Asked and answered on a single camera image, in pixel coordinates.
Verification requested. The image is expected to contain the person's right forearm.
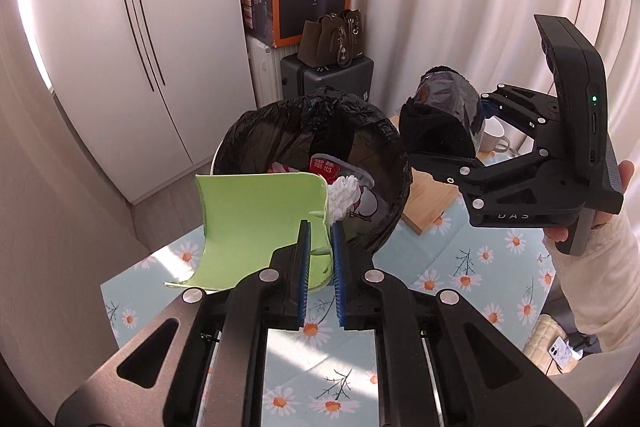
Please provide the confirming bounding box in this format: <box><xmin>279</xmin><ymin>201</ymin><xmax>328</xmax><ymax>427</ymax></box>
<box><xmin>542</xmin><ymin>207</ymin><xmax>640</xmax><ymax>353</ymax></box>

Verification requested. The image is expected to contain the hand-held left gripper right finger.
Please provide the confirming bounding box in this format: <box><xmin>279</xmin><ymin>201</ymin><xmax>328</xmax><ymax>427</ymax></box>
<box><xmin>330</xmin><ymin>223</ymin><xmax>586</xmax><ymax>427</ymax></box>

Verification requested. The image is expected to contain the white plastic wrapper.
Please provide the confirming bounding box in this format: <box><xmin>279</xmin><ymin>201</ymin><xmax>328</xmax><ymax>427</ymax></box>
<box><xmin>350</xmin><ymin>184</ymin><xmax>393</xmax><ymax>238</ymax></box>

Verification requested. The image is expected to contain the white tissue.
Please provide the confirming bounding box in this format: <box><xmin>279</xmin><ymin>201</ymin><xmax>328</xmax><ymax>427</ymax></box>
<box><xmin>326</xmin><ymin>176</ymin><xmax>362</xmax><ymax>223</ymax></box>

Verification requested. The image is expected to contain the grey suitcase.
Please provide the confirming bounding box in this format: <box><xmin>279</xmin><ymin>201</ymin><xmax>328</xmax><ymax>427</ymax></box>
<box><xmin>280</xmin><ymin>54</ymin><xmax>375</xmax><ymax>108</ymax></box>

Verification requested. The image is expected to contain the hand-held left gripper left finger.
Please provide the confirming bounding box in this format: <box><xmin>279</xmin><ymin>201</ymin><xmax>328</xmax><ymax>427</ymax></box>
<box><xmin>55</xmin><ymin>219</ymin><xmax>313</xmax><ymax>427</ymax></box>

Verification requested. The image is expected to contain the person's right hand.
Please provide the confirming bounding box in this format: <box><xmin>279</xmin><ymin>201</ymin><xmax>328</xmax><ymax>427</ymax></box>
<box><xmin>544</xmin><ymin>159</ymin><xmax>636</xmax><ymax>256</ymax></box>

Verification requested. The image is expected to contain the white smartphone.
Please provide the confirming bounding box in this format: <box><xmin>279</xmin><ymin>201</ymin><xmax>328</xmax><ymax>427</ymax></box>
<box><xmin>547</xmin><ymin>336</ymin><xmax>576</xmax><ymax>365</ymax></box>

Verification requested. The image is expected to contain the white wardrobe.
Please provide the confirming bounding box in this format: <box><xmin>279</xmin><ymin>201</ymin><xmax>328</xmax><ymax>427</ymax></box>
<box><xmin>20</xmin><ymin>0</ymin><xmax>266</xmax><ymax>202</ymax></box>

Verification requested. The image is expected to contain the wooden cutting board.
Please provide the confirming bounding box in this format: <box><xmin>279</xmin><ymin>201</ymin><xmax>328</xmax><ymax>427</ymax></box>
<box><xmin>400</xmin><ymin>169</ymin><xmax>463</xmax><ymax>235</ymax></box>

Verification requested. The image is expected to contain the beige cushion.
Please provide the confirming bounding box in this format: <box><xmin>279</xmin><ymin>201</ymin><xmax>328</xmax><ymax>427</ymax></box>
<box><xmin>522</xmin><ymin>314</ymin><xmax>568</xmax><ymax>360</ymax></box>

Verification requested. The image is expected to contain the brown handbag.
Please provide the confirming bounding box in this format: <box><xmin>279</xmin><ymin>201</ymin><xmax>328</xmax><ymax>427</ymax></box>
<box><xmin>297</xmin><ymin>9</ymin><xmax>364</xmax><ymax>68</ymax></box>

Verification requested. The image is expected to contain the clear red-label plastic cup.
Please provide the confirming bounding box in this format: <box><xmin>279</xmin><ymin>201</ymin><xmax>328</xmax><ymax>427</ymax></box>
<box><xmin>307</xmin><ymin>153</ymin><xmax>373</xmax><ymax>188</ymax></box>

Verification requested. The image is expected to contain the daisy print tablecloth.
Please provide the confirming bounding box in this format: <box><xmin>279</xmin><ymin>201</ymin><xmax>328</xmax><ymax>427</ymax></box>
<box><xmin>100</xmin><ymin>194</ymin><xmax>558</xmax><ymax>427</ymax></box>

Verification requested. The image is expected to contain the white ribbed appliance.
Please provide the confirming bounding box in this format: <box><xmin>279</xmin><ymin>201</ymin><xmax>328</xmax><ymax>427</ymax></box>
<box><xmin>247</xmin><ymin>38</ymin><xmax>283</xmax><ymax>108</ymax></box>

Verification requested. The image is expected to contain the bin with black bag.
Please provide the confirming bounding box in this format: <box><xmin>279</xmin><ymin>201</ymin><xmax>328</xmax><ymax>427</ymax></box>
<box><xmin>212</xmin><ymin>88</ymin><xmax>413</xmax><ymax>258</ymax></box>

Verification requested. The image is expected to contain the beige cup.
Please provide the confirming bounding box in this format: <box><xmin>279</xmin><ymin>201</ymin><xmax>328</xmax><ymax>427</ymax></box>
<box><xmin>480</xmin><ymin>119</ymin><xmax>511</xmax><ymax>154</ymax></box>

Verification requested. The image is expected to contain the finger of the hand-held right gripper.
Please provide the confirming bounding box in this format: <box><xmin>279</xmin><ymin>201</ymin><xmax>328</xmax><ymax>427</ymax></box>
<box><xmin>407</xmin><ymin>148</ymin><xmax>553</xmax><ymax>192</ymax></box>
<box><xmin>479</xmin><ymin>83</ymin><xmax>561</xmax><ymax>150</ymax></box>

